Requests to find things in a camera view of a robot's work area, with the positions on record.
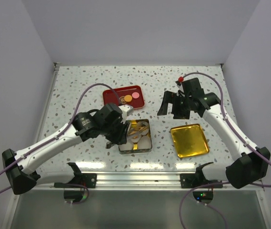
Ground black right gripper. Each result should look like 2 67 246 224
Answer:
158 90 192 120

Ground green square cookie tin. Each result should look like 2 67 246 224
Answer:
118 119 152 155

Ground pink round cookie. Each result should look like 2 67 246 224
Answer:
132 92 140 99

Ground metal tongs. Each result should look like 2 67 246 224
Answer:
105 120 149 149

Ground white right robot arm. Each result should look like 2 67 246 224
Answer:
157 89 271 189

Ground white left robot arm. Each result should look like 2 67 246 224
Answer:
2 103 133 195

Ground red tray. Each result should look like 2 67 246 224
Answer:
102 85 145 110

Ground orange round cookie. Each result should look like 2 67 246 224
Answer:
124 95 132 102

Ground white paper cup bottom-left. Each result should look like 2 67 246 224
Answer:
119 141 134 151

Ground white paper cup top-right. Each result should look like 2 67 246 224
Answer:
136 121 149 131

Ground gold tin lid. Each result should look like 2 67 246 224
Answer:
170 124 210 158

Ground white paper cup bottom-right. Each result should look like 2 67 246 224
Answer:
137 135 151 149

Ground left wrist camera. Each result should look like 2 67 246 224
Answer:
119 104 133 120

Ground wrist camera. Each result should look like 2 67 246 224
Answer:
175 77 204 97
119 104 133 120

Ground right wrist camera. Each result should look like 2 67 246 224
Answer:
175 77 204 97

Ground black left base bracket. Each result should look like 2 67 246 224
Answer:
54 173 97 188

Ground black base bracket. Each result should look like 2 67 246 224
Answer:
180 173 223 188
54 173 97 188

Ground black right base bracket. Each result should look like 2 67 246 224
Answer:
180 173 223 188

